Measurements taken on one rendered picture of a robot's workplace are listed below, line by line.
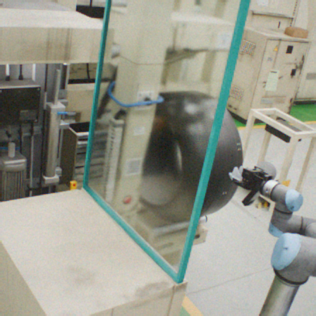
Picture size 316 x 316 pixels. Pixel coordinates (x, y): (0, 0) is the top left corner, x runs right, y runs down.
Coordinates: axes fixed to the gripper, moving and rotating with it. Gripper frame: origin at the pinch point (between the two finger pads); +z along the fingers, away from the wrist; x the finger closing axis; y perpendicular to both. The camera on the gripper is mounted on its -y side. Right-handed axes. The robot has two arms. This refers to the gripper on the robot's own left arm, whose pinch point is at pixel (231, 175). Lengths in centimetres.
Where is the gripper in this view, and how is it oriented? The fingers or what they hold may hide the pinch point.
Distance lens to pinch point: 204.1
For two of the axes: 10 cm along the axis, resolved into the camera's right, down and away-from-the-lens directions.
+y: 1.0, -9.4, -3.2
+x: -8.0, 1.1, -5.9
